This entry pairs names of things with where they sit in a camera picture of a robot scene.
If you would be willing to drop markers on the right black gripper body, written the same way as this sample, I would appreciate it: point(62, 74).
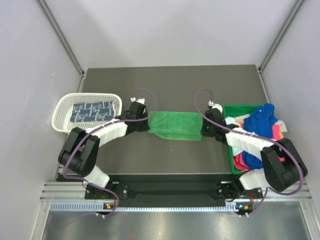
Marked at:
point(206, 129)

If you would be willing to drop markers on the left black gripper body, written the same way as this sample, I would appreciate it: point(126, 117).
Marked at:
point(142, 125)

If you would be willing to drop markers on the green microfiber towel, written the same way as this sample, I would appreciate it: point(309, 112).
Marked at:
point(173, 125)

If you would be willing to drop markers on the blue white patterned towel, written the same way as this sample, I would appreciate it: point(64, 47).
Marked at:
point(102, 111)

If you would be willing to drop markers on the white mint towel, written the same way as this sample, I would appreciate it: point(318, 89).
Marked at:
point(230, 120)

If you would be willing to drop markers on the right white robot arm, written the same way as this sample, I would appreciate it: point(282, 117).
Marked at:
point(283, 171)

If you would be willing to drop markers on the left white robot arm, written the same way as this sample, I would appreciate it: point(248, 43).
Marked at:
point(80, 151)

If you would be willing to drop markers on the green plastic bin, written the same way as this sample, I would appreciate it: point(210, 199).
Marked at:
point(239, 112)

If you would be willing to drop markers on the pink red towel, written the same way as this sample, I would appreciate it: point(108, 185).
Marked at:
point(240, 162)

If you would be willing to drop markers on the white perforated plastic basket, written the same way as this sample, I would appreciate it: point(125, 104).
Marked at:
point(61, 116)

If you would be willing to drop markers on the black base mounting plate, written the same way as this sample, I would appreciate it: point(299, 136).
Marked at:
point(174, 190)

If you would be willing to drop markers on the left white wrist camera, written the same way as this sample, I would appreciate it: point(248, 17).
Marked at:
point(138, 100)

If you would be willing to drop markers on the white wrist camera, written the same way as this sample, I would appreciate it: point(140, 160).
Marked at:
point(138, 100)
point(213, 105)

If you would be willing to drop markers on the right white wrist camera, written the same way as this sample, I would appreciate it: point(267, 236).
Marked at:
point(213, 105)

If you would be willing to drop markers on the slotted grey cable duct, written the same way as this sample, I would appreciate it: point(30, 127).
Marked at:
point(61, 206)

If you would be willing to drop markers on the aluminium frame rail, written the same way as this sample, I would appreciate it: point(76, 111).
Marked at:
point(75, 191)

